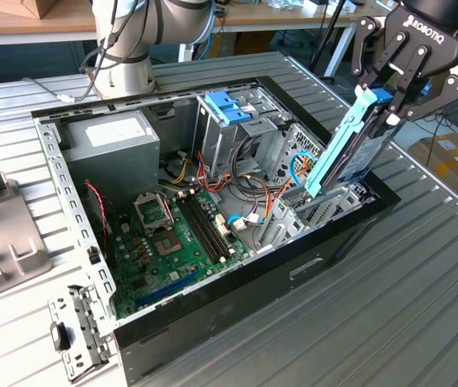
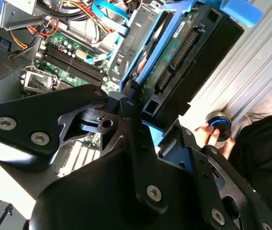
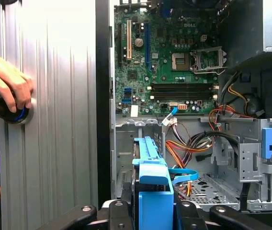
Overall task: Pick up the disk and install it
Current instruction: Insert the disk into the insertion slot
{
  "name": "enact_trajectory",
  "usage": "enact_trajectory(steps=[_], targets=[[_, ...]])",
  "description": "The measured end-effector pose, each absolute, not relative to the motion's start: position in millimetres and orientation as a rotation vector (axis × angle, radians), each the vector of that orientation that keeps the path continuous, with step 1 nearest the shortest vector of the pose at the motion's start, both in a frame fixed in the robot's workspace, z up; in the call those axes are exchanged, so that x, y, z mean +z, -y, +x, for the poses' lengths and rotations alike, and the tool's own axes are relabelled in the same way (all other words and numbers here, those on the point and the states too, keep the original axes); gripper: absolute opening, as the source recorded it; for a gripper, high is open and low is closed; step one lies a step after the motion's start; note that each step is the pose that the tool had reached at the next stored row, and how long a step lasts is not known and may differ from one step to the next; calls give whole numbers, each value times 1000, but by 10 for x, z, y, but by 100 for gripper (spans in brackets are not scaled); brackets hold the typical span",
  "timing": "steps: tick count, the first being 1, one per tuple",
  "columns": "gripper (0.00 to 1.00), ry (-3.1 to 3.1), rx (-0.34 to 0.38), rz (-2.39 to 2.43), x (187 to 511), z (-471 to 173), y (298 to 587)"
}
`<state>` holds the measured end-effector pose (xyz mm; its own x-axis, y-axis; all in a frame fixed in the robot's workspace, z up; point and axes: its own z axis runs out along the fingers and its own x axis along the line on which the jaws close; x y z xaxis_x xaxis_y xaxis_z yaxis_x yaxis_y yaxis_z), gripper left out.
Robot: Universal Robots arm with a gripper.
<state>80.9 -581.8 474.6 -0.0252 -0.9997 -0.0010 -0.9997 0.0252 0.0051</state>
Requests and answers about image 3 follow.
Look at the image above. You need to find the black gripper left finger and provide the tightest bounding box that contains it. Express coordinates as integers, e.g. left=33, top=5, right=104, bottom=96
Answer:
left=37, top=200, right=133, bottom=230

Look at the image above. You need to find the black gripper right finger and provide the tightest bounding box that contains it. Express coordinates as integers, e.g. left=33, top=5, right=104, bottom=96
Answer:
left=175, top=200, right=272, bottom=230

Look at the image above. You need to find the hard disk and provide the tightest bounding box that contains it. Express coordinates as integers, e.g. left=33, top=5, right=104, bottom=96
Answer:
left=131, top=136, right=182, bottom=230

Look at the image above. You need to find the round black tool blue ring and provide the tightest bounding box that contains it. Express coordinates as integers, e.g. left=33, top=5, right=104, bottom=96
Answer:
left=0, top=92, right=33, bottom=125

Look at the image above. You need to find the metal disk bay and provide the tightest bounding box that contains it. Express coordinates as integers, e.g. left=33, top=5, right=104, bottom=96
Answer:
left=114, top=119, right=242, bottom=211

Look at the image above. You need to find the person's left hand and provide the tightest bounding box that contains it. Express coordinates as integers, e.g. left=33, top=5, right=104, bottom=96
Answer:
left=0, top=44, right=35, bottom=114

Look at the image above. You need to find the metal optical drive cage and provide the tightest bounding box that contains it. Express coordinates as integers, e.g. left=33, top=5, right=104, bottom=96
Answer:
left=238, top=118, right=272, bottom=211

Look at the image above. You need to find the black RAM slot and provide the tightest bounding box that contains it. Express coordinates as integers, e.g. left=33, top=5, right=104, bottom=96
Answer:
left=150, top=87, right=219, bottom=92
left=150, top=92, right=219, bottom=97
left=150, top=83, right=219, bottom=88
left=150, top=96, right=219, bottom=102

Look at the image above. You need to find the black open PC case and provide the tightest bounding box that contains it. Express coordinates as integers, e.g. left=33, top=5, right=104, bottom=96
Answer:
left=95, top=0, right=272, bottom=216

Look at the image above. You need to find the green motherboard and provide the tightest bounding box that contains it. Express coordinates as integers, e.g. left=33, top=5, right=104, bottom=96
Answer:
left=113, top=0, right=227, bottom=115

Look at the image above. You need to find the metal locking lever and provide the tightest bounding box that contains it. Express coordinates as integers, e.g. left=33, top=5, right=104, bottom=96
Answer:
left=193, top=66, right=227, bottom=75

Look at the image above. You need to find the CPU socket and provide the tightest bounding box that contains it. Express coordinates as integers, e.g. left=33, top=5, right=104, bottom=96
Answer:
left=171, top=52, right=191, bottom=71

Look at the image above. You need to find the metal socket cover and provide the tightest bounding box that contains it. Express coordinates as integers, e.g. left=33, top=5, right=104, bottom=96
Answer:
left=190, top=46, right=227, bottom=72

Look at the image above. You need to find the long black expansion slot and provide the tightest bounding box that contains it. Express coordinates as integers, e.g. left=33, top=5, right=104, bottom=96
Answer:
left=117, top=23, right=124, bottom=65

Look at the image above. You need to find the blue expansion slot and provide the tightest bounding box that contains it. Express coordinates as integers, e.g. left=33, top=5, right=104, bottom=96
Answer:
left=144, top=21, right=151, bottom=65

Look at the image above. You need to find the white expansion slot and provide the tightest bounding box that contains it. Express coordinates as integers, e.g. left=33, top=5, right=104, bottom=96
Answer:
left=126, top=19, right=132, bottom=60

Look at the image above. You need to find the grey power supply unit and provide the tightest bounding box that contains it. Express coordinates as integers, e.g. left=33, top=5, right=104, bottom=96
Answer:
left=218, top=0, right=272, bottom=72

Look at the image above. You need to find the blue disk data wire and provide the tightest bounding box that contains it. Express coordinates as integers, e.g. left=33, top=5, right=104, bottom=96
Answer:
left=168, top=167, right=199, bottom=186

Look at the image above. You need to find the orange yellow red power wire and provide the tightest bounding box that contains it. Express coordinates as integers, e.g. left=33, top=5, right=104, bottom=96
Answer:
left=166, top=140, right=193, bottom=196

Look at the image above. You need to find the orange and black wire bundle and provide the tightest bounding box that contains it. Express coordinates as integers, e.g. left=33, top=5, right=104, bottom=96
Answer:
left=171, top=104, right=258, bottom=168

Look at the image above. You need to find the blue wire with white label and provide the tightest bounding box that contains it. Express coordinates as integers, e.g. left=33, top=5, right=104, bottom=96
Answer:
left=161, top=106, right=179, bottom=127

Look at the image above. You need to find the yellow and black wire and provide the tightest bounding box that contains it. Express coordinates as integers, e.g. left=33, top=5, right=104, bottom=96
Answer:
left=221, top=71, right=249, bottom=115

